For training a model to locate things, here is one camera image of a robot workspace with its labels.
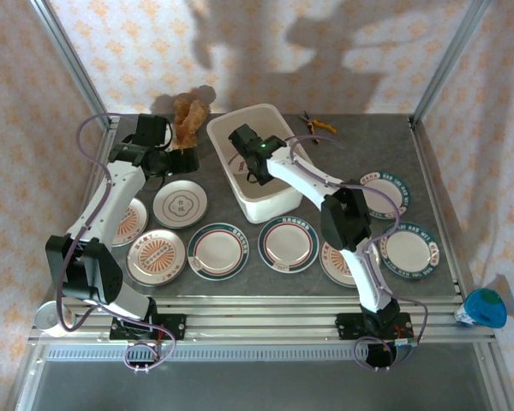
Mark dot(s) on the white plate flower outline print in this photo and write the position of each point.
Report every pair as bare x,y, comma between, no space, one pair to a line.
180,204

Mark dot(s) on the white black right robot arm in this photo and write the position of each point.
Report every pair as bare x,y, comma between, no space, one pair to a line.
300,180

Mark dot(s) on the white plate orange sunburst print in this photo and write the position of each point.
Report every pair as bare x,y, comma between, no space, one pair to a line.
336,265
156,257
133,224

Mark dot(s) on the wide aluminum extrusion rails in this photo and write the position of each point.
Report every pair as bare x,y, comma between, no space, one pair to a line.
257,317

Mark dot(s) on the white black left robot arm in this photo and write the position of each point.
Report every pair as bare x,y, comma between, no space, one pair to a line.
107,201

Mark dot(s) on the white plate teal lettered rim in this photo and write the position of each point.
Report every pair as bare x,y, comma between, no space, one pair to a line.
411,252
385,194

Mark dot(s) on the aluminum frame post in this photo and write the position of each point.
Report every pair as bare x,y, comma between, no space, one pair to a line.
449,64
74,64

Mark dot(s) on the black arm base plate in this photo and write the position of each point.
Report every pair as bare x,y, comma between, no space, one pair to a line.
347,326
175,327

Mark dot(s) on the white plastic bin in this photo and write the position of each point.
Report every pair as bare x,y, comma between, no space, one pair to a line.
257,117

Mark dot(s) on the silver tin can orange print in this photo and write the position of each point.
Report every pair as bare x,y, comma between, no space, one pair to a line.
51,317

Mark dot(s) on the white plate green red rings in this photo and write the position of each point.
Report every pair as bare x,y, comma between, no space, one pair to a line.
288,246
217,251

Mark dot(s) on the brown plush toy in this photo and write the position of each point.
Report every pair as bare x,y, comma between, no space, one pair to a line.
188,122

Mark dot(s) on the small green circuit board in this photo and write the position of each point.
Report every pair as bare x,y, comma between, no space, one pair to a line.
407,342

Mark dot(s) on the blue lidded cup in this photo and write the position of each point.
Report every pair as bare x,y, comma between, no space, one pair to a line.
484,306

